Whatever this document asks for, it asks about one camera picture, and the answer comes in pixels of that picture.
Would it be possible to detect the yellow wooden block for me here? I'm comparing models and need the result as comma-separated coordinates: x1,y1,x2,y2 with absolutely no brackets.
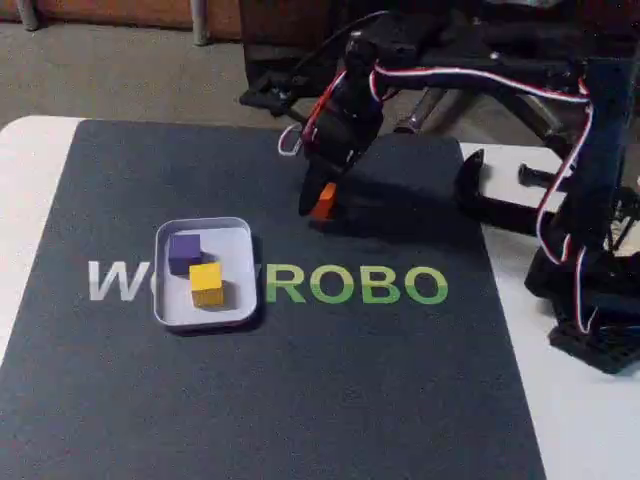
189,263,224,308

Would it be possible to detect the black mat with WOWROBO print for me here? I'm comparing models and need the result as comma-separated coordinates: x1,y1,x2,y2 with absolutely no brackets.
0,118,549,480

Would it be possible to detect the orange wooden block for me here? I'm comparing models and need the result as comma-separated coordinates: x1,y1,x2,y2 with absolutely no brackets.
309,182,337,220

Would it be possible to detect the purple wooden block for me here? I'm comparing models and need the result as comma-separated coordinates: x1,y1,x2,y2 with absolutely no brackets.
168,233,202,275

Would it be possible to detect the pale lavender tray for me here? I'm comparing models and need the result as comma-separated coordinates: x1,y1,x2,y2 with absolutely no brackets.
155,217,260,335

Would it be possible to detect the dark brown furniture block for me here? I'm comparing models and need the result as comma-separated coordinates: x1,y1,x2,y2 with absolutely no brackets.
238,0,351,96

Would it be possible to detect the black gripper camera mount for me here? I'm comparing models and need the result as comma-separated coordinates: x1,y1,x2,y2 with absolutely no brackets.
238,74,304,119

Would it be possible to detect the grey metal leg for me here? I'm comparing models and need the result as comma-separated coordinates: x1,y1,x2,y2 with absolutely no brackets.
14,0,39,31
192,0,211,47

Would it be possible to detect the red white blue servo cable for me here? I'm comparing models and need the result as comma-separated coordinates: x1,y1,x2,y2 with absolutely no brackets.
369,62,599,334

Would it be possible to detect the brown wooden furniture panel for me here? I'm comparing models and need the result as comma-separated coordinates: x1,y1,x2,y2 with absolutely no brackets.
0,0,241,29

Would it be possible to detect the black camera cable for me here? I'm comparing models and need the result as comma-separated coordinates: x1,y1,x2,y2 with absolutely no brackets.
288,10,389,86

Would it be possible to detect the white looped cable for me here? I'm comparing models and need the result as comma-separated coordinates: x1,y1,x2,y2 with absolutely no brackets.
277,124,306,157

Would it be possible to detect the chrome office chair base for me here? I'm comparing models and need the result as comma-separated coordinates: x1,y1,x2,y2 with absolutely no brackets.
392,87,564,144

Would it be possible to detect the black table clamp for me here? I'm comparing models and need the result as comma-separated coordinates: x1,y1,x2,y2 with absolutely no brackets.
457,148,571,234

